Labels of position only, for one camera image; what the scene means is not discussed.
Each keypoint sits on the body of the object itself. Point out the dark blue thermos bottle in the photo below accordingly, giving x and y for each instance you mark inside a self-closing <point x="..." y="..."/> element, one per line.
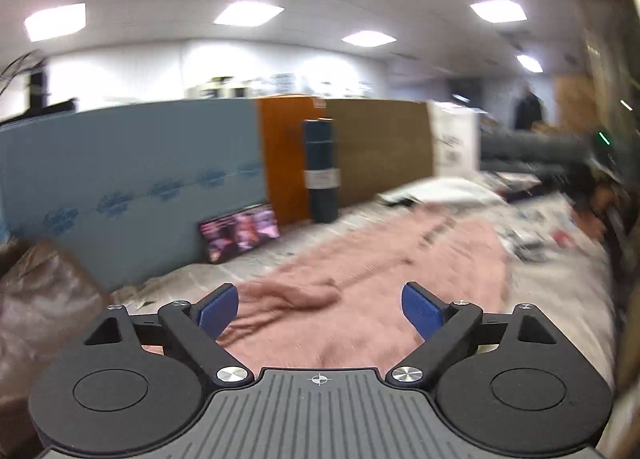
<point x="322" y="178"/>

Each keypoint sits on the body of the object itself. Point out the blue foam partition board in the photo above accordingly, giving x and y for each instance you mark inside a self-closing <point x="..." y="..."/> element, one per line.
<point x="123" y="189"/>

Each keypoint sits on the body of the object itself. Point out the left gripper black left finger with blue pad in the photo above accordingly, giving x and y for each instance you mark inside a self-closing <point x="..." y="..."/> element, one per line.
<point x="188" y="332"/>

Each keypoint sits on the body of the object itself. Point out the orange board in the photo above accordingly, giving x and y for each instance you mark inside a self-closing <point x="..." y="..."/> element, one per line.
<point x="281" y="120"/>

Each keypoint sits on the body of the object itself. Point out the pink knitted sweater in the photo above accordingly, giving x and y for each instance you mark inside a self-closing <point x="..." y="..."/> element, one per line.
<point x="329" y="296"/>

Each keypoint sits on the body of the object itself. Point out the brown cardboard panel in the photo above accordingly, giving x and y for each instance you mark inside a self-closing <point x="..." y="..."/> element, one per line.
<point x="380" y="145"/>

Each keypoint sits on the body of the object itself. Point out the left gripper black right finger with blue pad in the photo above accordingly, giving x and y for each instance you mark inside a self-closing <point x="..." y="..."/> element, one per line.
<point x="451" y="334"/>

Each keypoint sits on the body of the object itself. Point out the white cardboard box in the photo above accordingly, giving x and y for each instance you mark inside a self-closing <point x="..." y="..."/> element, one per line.
<point x="456" y="139"/>

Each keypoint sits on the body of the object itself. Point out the tablet with pink screen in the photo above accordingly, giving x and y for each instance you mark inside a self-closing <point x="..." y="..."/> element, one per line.
<point x="233" y="234"/>

